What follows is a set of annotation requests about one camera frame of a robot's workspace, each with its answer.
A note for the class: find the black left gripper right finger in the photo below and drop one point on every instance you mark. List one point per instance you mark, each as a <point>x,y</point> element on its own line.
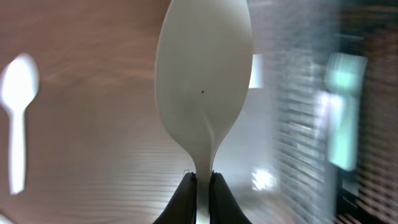
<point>223,207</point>

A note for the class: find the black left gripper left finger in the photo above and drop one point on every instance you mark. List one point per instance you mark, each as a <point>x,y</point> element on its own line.
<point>182,207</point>

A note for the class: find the white plastic spoon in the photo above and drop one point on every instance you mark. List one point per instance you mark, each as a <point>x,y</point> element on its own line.
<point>5,220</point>
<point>202,72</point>

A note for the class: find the mint green plastic fork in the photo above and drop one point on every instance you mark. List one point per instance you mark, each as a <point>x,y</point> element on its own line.
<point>344,80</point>

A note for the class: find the clear plastic mesh basket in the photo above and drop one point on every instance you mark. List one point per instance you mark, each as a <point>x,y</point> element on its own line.
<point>274,157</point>

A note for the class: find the white plastic spoon angled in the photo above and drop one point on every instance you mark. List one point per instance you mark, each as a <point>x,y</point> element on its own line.
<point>19,87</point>

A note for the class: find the black plastic mesh basket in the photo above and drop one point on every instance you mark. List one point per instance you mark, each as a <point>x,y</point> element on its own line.
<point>369,193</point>

